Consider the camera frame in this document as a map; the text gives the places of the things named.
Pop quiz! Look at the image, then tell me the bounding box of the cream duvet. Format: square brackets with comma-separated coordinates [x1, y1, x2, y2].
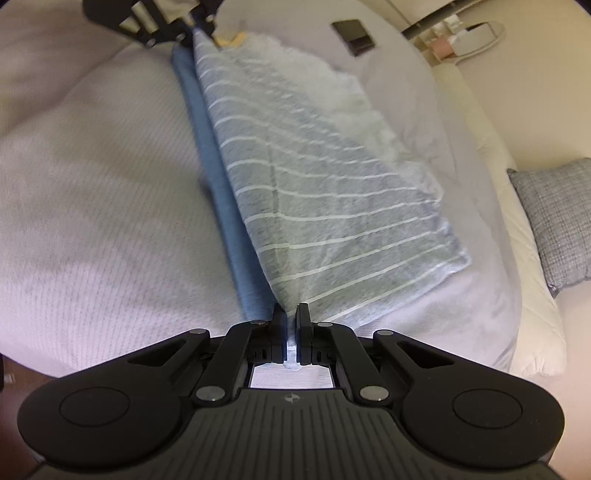
[431, 62, 570, 378]

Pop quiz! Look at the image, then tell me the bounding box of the grey white-striped shirt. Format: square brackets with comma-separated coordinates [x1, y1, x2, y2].
[190, 28, 472, 324]

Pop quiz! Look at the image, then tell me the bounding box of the grey metal bar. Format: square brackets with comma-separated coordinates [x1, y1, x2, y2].
[401, 0, 478, 38]

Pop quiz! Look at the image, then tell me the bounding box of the dark mobile phone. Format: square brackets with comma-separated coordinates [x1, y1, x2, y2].
[331, 19, 376, 52]

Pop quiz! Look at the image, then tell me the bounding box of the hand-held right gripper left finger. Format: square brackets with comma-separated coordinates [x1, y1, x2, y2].
[127, 304, 288, 407]

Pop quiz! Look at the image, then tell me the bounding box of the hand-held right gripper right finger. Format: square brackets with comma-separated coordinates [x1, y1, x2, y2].
[295, 302, 455, 407]

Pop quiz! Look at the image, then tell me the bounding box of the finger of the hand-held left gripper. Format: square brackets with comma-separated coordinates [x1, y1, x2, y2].
[117, 0, 195, 49]
[190, 0, 223, 47]

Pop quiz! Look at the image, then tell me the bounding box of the light blue folded garment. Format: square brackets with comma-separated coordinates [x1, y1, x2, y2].
[171, 44, 278, 321]

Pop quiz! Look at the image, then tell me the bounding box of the white oval side table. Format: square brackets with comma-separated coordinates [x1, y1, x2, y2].
[431, 19, 507, 60]

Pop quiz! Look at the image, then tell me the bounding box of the bed with pale sheet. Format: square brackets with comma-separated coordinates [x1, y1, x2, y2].
[0, 0, 525, 384]

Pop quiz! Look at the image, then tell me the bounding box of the grey checked pillow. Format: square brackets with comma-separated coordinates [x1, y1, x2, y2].
[506, 158, 591, 298]

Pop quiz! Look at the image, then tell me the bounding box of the white knitted blanket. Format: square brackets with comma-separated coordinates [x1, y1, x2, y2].
[0, 14, 252, 377]

